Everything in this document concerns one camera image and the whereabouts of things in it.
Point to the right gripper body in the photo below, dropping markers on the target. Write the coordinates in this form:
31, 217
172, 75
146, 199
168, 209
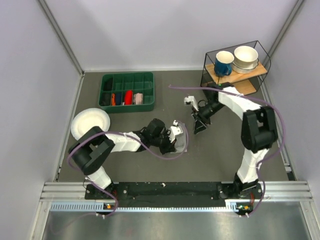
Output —
208, 110

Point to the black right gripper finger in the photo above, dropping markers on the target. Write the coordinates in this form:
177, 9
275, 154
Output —
205, 122
198, 127

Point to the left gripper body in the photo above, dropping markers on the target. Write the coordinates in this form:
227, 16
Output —
164, 144

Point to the white underwear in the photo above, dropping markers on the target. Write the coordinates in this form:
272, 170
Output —
182, 148

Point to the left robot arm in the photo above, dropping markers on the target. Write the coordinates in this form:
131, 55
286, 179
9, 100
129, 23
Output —
91, 151

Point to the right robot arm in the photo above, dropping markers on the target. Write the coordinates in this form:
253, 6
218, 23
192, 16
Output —
258, 132

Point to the blue mug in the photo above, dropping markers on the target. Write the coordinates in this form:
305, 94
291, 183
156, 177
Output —
223, 63

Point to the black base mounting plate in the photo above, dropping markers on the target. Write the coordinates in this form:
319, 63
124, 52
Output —
180, 194

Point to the pink rolled garment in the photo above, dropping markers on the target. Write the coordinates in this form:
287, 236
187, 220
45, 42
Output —
138, 98

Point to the red rolled garment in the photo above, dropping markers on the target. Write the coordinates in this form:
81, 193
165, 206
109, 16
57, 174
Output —
128, 97

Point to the white bowl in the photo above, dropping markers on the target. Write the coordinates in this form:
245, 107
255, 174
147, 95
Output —
246, 59

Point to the green compartment organizer box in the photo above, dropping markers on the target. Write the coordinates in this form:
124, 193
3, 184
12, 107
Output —
138, 82

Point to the orange and blue rolled garment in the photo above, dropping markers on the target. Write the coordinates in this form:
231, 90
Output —
116, 99

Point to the white paper plate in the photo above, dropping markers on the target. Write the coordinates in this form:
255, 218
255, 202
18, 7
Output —
88, 118

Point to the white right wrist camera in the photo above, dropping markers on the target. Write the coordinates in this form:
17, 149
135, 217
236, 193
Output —
191, 100

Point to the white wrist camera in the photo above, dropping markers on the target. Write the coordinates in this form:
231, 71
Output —
177, 133
191, 100

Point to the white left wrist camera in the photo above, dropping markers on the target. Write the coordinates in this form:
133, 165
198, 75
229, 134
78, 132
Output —
177, 133

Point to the black wire wooden shelf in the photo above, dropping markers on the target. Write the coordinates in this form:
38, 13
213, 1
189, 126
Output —
242, 82

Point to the white cable duct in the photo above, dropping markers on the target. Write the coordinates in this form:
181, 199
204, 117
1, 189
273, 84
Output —
101, 207

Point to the aluminium frame rail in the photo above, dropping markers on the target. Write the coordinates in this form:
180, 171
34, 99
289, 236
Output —
276, 191

